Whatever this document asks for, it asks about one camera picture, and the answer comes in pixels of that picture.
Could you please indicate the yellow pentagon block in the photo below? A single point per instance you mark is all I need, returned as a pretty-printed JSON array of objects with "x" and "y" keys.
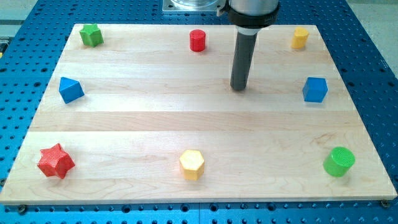
[{"x": 299, "y": 38}]

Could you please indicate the green star block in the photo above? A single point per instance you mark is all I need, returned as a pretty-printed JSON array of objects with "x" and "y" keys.
[{"x": 91, "y": 35}]

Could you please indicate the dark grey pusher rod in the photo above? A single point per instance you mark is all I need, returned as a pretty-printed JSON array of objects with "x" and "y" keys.
[{"x": 243, "y": 53}]

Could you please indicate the blue perforated table plate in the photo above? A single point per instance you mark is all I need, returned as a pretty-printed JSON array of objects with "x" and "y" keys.
[{"x": 31, "y": 57}]

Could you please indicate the blue triangle block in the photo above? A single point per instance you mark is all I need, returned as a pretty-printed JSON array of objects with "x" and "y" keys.
[{"x": 70, "y": 89}]

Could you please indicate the red star block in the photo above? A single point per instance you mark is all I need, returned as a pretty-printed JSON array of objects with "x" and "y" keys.
[{"x": 55, "y": 161}]

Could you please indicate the light wooden board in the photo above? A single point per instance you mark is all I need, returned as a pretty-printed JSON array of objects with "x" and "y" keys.
[{"x": 148, "y": 98}]

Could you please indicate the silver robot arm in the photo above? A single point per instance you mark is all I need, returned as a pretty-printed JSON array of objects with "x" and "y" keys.
[{"x": 250, "y": 16}]

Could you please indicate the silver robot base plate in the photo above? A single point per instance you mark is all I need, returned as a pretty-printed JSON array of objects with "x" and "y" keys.
[{"x": 191, "y": 5}]

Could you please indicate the blue cube block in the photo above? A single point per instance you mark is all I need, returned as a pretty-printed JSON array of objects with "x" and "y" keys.
[{"x": 314, "y": 90}]

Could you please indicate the yellow hexagon block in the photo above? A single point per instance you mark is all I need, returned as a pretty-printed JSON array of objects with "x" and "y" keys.
[{"x": 192, "y": 164}]

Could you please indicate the red cylinder block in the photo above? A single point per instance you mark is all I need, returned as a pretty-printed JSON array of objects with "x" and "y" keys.
[{"x": 197, "y": 40}]

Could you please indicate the green cylinder block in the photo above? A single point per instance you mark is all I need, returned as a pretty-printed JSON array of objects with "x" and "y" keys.
[{"x": 339, "y": 161}]

